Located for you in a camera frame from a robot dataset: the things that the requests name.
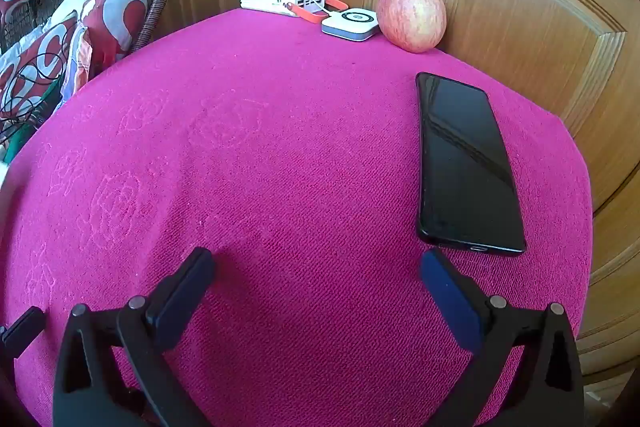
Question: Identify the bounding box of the orange strap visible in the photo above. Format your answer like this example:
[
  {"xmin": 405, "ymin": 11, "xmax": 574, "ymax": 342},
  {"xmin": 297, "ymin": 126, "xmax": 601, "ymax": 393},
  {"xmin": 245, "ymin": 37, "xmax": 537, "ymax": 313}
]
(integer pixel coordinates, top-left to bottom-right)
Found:
[{"xmin": 289, "ymin": 0, "xmax": 349, "ymax": 26}]

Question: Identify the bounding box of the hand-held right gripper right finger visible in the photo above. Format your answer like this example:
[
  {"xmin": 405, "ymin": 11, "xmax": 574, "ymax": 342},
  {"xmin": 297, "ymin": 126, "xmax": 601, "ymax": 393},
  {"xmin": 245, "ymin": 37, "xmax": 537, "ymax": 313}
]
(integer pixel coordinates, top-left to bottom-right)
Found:
[{"xmin": 420, "ymin": 248, "xmax": 586, "ymax": 427}]

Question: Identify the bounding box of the large red white cushion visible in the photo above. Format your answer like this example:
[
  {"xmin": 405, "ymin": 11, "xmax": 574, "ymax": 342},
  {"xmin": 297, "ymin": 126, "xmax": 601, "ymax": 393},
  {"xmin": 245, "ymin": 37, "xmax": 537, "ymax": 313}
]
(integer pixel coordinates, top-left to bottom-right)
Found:
[{"xmin": 0, "ymin": 13, "xmax": 81, "ymax": 124}]

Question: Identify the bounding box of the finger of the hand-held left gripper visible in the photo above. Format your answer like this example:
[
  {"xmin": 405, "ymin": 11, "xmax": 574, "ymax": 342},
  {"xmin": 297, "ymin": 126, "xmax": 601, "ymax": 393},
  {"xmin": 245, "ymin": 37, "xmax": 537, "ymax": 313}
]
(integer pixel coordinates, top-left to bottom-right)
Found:
[{"xmin": 0, "ymin": 306, "xmax": 47, "ymax": 360}]

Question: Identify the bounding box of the black smartphone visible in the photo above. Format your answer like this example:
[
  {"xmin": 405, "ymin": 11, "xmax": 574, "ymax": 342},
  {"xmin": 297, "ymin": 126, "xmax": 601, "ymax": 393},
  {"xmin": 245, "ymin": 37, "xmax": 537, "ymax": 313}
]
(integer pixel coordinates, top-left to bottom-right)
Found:
[{"xmin": 416, "ymin": 72, "xmax": 528, "ymax": 257}]

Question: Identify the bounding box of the round red white cushion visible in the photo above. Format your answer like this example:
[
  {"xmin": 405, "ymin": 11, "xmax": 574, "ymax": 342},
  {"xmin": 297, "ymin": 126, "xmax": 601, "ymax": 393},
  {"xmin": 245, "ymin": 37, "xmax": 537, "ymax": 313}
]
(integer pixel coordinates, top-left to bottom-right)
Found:
[{"xmin": 81, "ymin": 0, "xmax": 149, "ymax": 58}]

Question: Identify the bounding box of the pink tablecloth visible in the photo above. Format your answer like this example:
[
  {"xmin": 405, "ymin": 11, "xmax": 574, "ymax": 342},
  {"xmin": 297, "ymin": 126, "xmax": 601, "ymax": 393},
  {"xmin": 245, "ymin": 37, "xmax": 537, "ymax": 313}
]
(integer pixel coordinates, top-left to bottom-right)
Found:
[{"xmin": 0, "ymin": 7, "xmax": 594, "ymax": 427}]

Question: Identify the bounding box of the white square device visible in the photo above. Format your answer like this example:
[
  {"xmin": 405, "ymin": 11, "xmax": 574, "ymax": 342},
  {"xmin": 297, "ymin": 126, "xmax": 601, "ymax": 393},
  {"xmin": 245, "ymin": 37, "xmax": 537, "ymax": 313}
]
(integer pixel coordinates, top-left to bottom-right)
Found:
[{"xmin": 321, "ymin": 8, "xmax": 380, "ymax": 43}]

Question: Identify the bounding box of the plaid checkered cloth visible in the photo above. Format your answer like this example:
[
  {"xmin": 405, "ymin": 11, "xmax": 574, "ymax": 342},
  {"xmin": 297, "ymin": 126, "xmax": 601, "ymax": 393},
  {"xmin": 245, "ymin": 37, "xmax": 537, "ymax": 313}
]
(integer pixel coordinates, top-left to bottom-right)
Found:
[{"xmin": 59, "ymin": 27, "xmax": 95, "ymax": 98}]

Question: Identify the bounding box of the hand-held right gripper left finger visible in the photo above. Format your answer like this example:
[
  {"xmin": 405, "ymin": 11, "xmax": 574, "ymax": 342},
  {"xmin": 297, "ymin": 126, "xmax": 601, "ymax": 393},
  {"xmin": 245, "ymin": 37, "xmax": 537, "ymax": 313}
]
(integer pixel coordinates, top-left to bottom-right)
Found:
[{"xmin": 52, "ymin": 247, "xmax": 217, "ymax": 427}]

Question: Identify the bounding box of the green cloth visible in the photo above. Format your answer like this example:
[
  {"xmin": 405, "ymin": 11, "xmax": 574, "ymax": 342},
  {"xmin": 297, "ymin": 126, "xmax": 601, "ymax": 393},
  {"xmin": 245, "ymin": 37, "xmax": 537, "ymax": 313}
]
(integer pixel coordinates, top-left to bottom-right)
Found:
[{"xmin": 4, "ymin": 89, "xmax": 57, "ymax": 160}]

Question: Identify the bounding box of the black cable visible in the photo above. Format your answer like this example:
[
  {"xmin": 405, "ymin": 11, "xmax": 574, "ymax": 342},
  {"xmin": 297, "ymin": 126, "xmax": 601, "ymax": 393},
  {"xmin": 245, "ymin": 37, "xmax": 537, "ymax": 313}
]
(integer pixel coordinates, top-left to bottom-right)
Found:
[{"xmin": 0, "ymin": 56, "xmax": 72, "ymax": 130}]

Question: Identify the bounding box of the red apple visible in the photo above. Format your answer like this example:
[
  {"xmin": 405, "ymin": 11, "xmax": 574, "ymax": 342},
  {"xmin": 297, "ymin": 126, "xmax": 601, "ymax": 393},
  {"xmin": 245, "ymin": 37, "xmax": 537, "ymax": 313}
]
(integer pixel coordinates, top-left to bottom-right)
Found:
[{"xmin": 377, "ymin": 0, "xmax": 447, "ymax": 54}]

